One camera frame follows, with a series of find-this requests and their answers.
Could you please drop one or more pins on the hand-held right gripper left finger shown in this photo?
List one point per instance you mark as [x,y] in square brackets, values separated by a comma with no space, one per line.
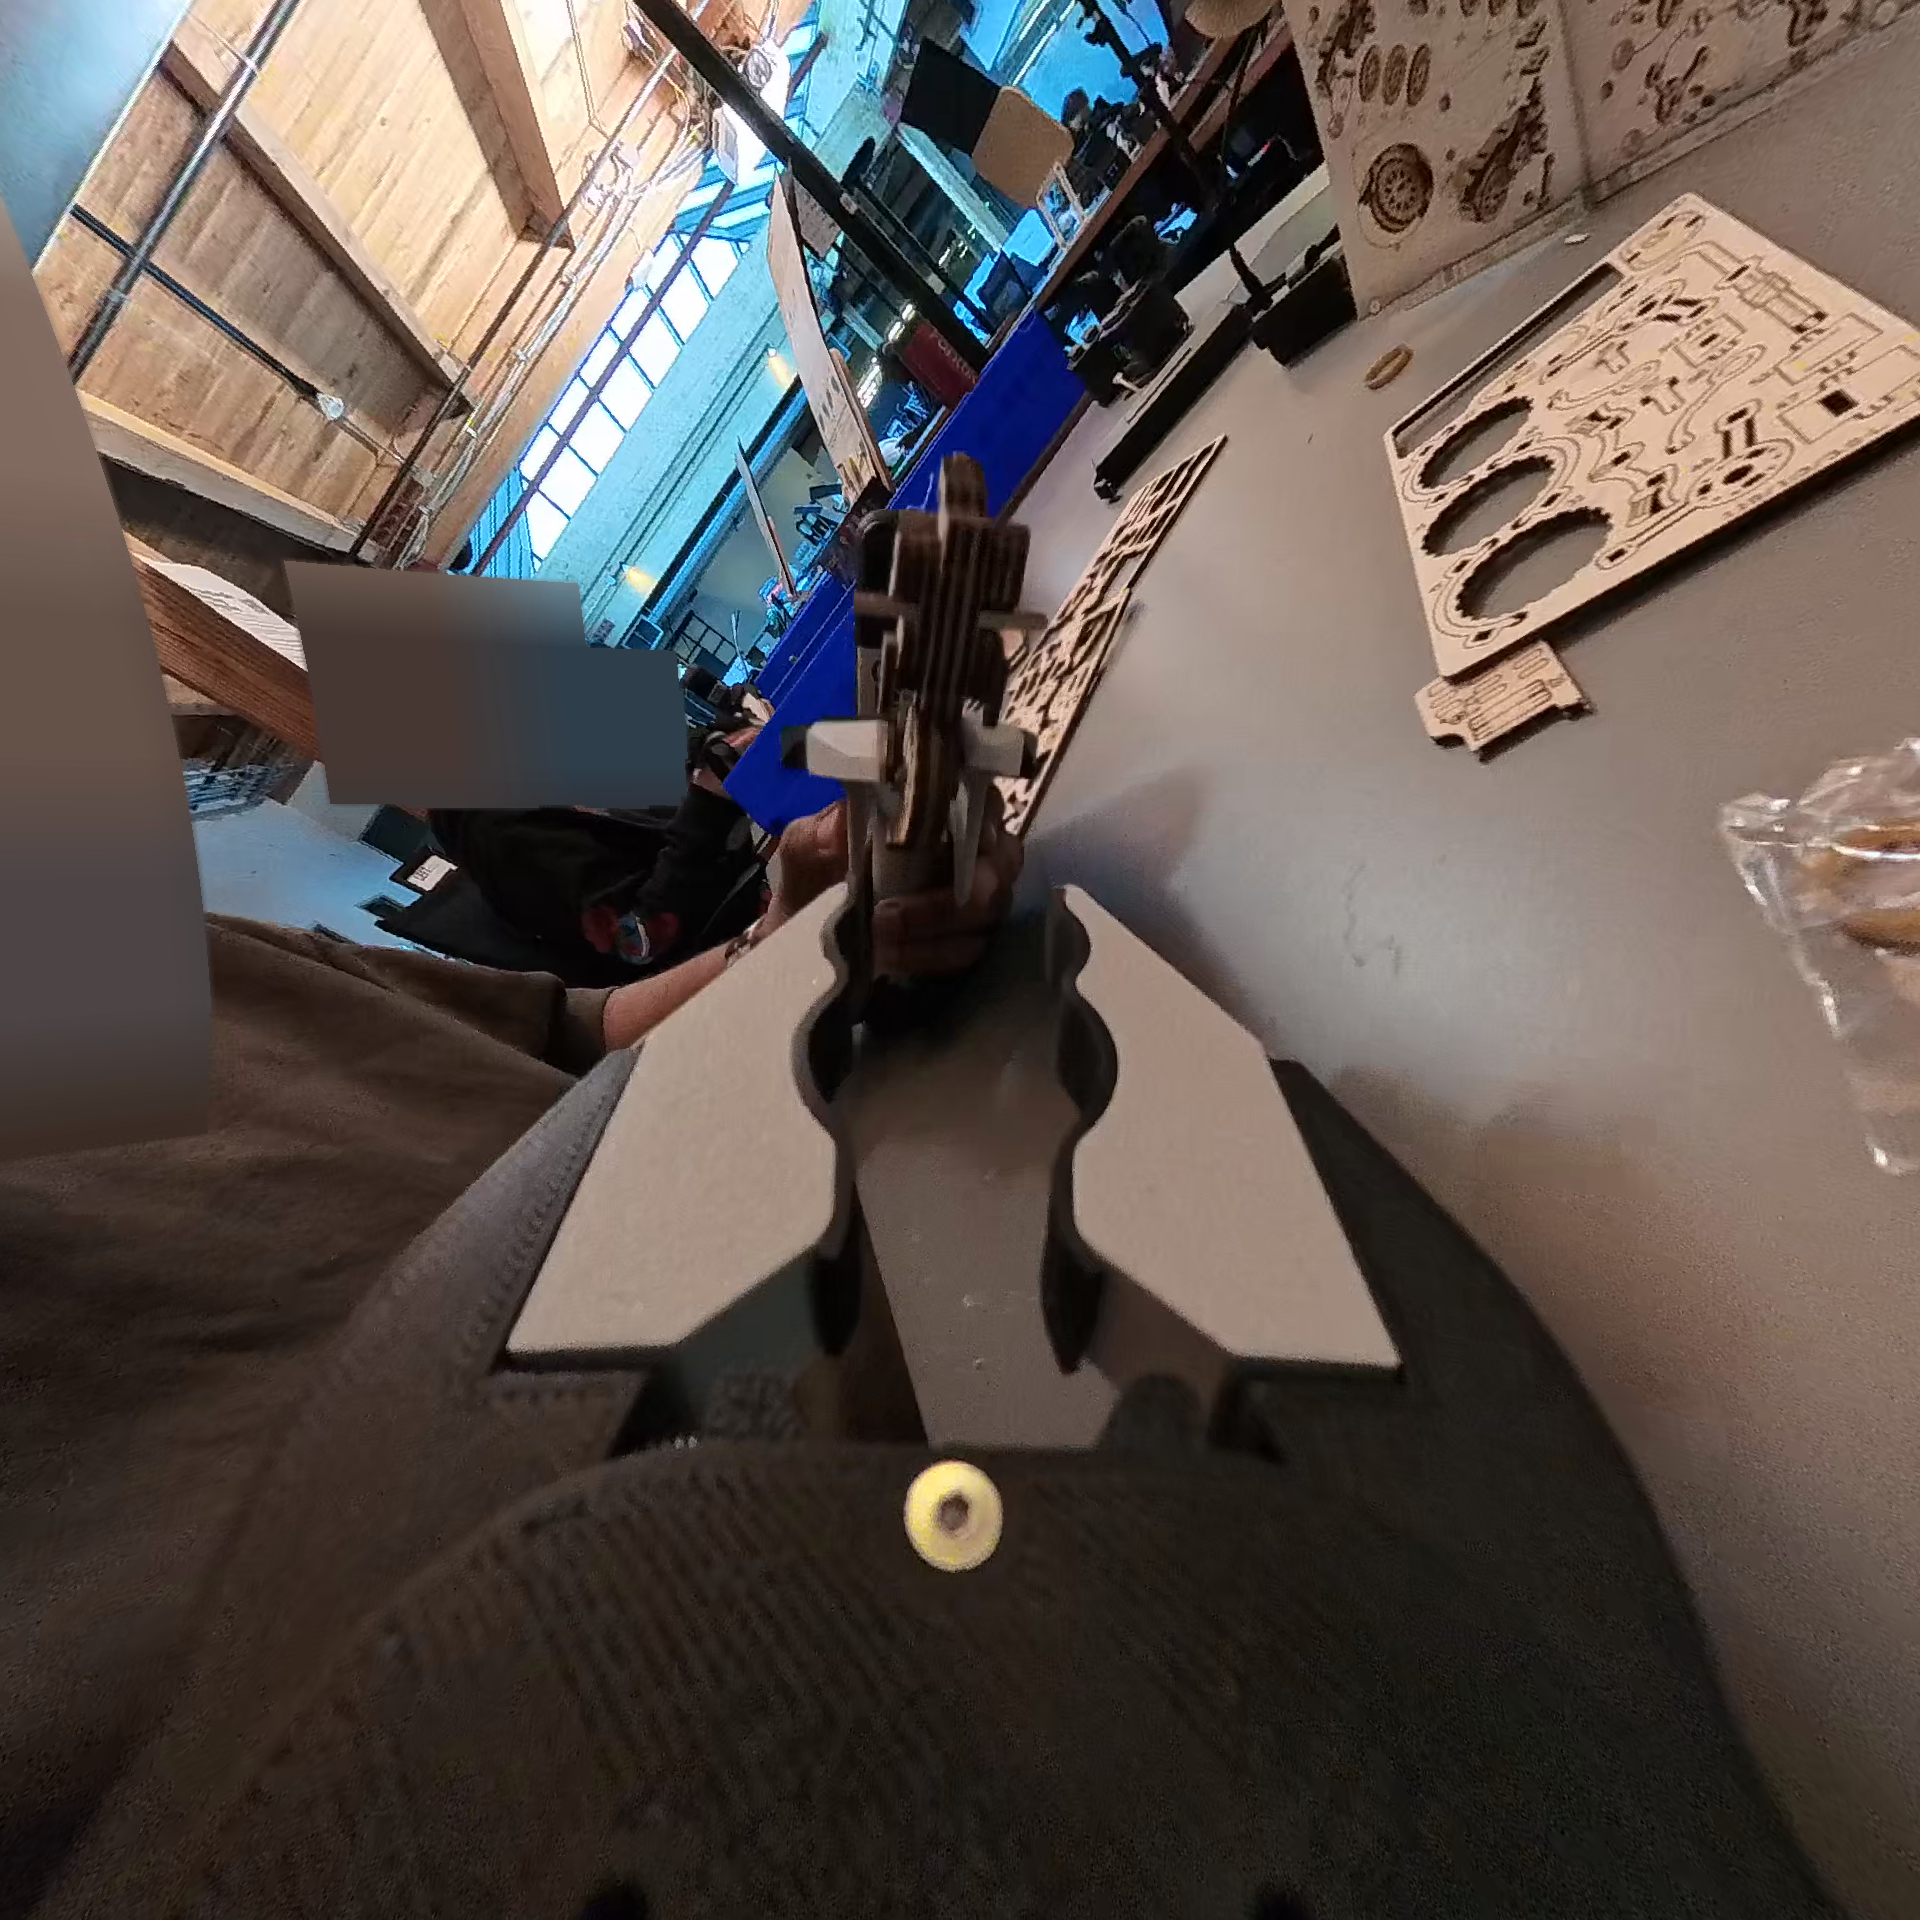
[692,1170]

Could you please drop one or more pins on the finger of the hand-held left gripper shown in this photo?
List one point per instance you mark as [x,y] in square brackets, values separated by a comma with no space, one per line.
[1002,755]
[854,752]

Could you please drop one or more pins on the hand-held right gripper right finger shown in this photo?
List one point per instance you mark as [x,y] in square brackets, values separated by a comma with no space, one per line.
[1215,1184]

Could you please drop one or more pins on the wooden puzzle model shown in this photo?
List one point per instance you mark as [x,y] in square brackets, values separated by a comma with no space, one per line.
[939,629]

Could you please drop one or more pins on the person's left forearm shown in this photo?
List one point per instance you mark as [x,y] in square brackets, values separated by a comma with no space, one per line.
[675,993]

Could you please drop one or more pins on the grey desk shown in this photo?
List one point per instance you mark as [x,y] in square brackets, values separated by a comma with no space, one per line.
[1425,973]

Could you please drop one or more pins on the person's left hand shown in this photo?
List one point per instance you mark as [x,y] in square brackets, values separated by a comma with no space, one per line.
[939,932]

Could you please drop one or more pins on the dense wooden puzzle sheet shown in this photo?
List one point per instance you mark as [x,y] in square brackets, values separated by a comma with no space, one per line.
[1103,598]

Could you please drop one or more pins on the blue partition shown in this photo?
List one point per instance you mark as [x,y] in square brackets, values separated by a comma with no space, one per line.
[962,450]

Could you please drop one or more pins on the long black bar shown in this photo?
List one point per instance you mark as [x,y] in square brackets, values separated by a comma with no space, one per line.
[1179,397]

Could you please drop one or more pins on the white standing board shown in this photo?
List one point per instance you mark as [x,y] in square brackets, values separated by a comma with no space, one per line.
[822,330]

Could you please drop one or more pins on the person's brown shirt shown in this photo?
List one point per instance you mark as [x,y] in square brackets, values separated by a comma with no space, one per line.
[225,1200]

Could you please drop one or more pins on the small wooden puzzle sheet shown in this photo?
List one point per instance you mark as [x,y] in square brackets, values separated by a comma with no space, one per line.
[1501,698]

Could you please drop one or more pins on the black device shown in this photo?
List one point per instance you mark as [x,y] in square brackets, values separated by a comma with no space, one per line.
[1307,306]

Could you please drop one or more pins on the brown wooden board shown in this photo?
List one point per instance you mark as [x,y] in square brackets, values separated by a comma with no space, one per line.
[225,660]

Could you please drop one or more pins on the clear plastic bag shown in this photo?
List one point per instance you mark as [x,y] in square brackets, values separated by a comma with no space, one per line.
[1839,930]

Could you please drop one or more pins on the wooden puzzle sheet round holes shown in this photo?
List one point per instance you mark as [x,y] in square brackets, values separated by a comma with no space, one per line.
[1666,435]

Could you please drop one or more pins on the upright plywood sheets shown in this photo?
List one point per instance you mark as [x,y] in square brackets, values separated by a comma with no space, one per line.
[1441,134]

